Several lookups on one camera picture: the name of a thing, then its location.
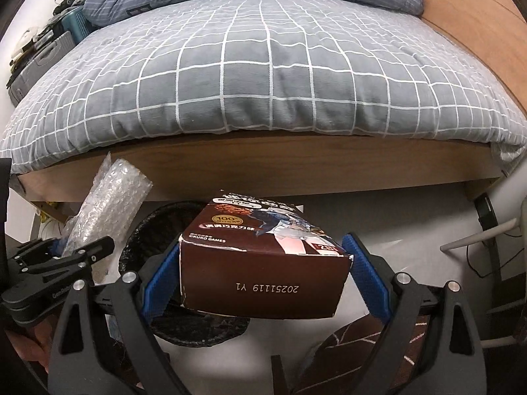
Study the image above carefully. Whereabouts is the wooden bed frame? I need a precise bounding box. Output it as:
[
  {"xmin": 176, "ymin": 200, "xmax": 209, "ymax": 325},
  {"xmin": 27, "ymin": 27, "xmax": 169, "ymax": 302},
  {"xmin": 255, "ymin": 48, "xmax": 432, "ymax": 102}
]
[{"xmin": 16, "ymin": 134, "xmax": 503, "ymax": 215}]

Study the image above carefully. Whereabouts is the black snack box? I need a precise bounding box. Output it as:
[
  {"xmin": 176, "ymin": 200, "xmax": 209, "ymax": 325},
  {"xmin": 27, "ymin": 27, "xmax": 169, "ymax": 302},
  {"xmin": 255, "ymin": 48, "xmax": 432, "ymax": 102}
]
[{"xmin": 178, "ymin": 191, "xmax": 354, "ymax": 320}]

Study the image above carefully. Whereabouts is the grey suitcase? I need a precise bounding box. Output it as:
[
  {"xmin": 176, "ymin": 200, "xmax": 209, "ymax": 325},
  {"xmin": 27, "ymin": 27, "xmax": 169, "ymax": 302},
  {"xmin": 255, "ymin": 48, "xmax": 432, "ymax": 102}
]
[{"xmin": 8, "ymin": 31, "xmax": 79, "ymax": 108}]

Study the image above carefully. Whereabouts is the teal suitcase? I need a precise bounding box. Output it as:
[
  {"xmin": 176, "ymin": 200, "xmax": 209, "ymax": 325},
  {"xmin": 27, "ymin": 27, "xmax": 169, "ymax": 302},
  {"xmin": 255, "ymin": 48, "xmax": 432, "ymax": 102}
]
[{"xmin": 62, "ymin": 8, "xmax": 97, "ymax": 44}]

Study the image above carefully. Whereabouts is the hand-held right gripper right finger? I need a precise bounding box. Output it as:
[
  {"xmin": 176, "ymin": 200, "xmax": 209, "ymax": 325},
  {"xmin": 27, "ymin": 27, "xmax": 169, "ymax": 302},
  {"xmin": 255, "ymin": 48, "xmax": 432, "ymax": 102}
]
[{"xmin": 342, "ymin": 232, "xmax": 484, "ymax": 395}]

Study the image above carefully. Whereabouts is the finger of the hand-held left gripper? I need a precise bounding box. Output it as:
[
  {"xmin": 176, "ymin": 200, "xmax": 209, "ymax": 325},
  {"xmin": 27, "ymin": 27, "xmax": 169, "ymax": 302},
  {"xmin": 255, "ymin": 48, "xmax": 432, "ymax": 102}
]
[
  {"xmin": 6, "ymin": 236, "xmax": 63, "ymax": 264},
  {"xmin": 8, "ymin": 236, "xmax": 116, "ymax": 282}
]

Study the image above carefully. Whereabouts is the white metal frame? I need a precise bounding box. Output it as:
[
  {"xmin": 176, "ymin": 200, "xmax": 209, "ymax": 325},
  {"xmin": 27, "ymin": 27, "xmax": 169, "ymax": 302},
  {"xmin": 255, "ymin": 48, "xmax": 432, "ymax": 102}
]
[{"xmin": 440, "ymin": 218, "xmax": 527, "ymax": 350}]

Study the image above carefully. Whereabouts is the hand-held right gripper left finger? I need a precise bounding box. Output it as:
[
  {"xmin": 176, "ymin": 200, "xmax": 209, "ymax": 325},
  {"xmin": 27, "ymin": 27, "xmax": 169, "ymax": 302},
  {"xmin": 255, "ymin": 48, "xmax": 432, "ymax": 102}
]
[{"xmin": 47, "ymin": 243, "xmax": 182, "ymax": 395}]

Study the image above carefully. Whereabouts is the white bag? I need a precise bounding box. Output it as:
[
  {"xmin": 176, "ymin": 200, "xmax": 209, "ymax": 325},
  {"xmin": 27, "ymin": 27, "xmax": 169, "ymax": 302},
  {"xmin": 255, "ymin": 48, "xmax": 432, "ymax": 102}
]
[{"xmin": 12, "ymin": 25, "xmax": 42, "ymax": 58}]

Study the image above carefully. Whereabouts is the wooden headboard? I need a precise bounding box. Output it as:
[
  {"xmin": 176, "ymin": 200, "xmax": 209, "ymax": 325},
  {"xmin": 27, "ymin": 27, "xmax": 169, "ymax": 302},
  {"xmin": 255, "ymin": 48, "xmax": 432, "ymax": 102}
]
[{"xmin": 412, "ymin": 0, "xmax": 527, "ymax": 112}]

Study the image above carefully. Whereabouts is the clear bubble wrap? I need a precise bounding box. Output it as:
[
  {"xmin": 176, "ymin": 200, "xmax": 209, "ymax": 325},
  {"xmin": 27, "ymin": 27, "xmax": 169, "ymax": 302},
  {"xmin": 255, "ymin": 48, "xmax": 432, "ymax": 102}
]
[{"xmin": 62, "ymin": 151, "xmax": 154, "ymax": 258}]

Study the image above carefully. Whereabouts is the black power adapter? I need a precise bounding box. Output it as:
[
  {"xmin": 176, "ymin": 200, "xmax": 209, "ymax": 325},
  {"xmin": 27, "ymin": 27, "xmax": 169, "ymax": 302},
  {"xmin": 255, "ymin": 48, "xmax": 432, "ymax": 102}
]
[{"xmin": 473, "ymin": 193, "xmax": 500, "ymax": 231}]

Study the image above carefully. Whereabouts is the person's left hand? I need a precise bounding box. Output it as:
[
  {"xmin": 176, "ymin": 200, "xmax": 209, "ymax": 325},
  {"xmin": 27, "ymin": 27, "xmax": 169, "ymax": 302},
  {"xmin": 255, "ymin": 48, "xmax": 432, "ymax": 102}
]
[{"xmin": 8, "ymin": 323, "xmax": 56, "ymax": 373}]

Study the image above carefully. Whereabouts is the black cable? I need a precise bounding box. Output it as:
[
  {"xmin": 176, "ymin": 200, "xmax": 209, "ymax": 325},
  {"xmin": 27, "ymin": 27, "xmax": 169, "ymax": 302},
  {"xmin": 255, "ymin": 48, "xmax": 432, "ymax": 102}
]
[{"xmin": 465, "ymin": 222, "xmax": 527, "ymax": 280}]

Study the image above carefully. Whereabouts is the bin with black liner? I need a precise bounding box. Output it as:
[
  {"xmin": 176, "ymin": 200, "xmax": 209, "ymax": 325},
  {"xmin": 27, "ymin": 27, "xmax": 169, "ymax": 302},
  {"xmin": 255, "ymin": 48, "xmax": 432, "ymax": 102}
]
[{"xmin": 117, "ymin": 201, "xmax": 252, "ymax": 348}]

